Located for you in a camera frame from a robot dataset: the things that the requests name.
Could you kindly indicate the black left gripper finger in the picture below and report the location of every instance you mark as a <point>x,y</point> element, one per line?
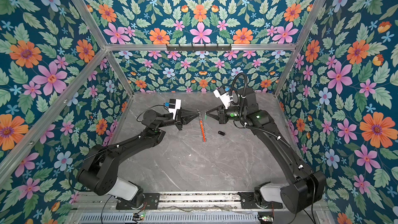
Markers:
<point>188,117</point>
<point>188,112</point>

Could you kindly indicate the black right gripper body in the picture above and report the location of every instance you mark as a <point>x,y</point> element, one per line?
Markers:
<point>224,115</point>

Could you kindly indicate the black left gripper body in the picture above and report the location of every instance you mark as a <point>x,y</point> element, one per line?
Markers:
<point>178,122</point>

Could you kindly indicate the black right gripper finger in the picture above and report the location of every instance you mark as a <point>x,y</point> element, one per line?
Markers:
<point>212,110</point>
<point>215,117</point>

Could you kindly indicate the metal keyring holder red handle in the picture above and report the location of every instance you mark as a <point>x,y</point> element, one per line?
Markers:
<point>202,127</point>

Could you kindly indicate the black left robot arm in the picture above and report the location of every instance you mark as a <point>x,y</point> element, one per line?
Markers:
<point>99,171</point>

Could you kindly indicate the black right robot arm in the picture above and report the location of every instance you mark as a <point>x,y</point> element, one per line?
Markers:
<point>304,186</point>

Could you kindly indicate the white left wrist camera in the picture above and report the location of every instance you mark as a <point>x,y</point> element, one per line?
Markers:
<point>173,106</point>

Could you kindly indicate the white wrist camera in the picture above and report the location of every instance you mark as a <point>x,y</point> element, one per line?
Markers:
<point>222,93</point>
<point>173,106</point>

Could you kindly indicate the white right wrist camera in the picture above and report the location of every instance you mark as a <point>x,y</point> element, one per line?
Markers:
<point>222,93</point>

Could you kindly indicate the black hook rail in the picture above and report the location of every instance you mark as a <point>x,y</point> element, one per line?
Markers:
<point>194,48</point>

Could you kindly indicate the aluminium mounting rail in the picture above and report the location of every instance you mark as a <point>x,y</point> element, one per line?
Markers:
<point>202,200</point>

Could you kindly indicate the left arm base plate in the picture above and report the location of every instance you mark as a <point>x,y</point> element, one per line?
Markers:
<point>145,201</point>

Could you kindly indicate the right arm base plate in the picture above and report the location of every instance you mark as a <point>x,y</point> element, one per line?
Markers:
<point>252,200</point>

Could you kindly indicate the white vented cable duct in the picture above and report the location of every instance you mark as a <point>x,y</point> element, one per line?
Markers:
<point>170,218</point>

